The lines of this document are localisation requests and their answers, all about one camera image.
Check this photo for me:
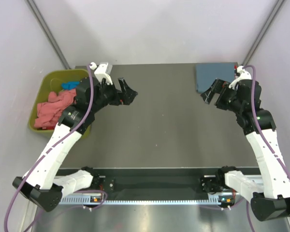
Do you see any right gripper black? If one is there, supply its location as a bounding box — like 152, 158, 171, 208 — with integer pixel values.
201, 78, 244, 114

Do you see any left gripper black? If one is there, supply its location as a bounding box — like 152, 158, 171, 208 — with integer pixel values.
90, 78, 137, 113

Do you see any pink t shirt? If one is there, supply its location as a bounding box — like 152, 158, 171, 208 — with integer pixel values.
34, 88, 76, 129

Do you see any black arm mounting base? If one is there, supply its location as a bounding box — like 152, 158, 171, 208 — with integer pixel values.
55, 166, 261, 201

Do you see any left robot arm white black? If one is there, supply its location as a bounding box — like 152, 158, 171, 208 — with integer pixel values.
13, 77, 138, 212

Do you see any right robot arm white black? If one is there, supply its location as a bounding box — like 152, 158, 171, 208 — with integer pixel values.
201, 79, 290, 221

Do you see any folded grey-blue t shirt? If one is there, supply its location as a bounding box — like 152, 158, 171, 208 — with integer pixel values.
195, 62, 237, 93

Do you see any blue t shirt in bin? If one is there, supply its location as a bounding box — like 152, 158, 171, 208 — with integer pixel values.
61, 81, 80, 90

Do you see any olive green plastic bin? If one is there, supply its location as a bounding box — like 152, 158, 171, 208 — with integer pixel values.
28, 69, 88, 139

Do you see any dark red t shirt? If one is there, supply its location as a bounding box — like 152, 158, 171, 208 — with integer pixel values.
39, 126, 55, 131

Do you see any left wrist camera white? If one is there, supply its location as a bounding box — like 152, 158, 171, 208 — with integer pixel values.
89, 62, 113, 85

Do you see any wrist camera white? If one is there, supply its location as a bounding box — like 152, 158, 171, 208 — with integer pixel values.
89, 62, 113, 85
229, 66, 252, 90

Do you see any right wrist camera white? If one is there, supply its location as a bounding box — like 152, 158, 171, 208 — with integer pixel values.
229, 66, 252, 90

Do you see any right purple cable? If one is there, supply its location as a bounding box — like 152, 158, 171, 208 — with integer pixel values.
243, 65, 290, 232

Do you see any slotted cable duct rail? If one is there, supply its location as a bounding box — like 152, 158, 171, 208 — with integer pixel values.
59, 193, 236, 205

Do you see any right aluminium frame post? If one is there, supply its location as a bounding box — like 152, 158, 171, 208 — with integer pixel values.
242, 0, 286, 66

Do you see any aluminium frame post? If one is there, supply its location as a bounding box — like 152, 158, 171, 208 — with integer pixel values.
242, 0, 286, 66
25, 0, 71, 70

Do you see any left aluminium frame post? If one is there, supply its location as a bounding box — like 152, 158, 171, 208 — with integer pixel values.
25, 0, 71, 70

